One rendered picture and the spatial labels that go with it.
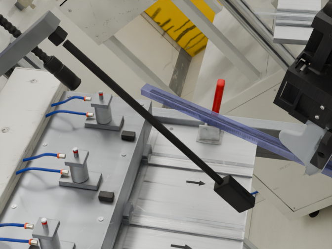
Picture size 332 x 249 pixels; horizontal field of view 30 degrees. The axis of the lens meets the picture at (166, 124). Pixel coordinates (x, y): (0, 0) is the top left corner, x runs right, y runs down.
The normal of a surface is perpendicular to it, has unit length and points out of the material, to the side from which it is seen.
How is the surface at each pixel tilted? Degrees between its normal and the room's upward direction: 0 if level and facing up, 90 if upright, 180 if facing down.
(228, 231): 43
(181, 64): 90
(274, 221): 0
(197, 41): 90
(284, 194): 90
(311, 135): 76
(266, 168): 90
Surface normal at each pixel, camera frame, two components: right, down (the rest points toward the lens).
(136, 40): 0.69, -0.42
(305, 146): -0.58, 0.60
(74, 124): -0.03, -0.74
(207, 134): -0.20, 0.66
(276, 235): -0.69, -0.62
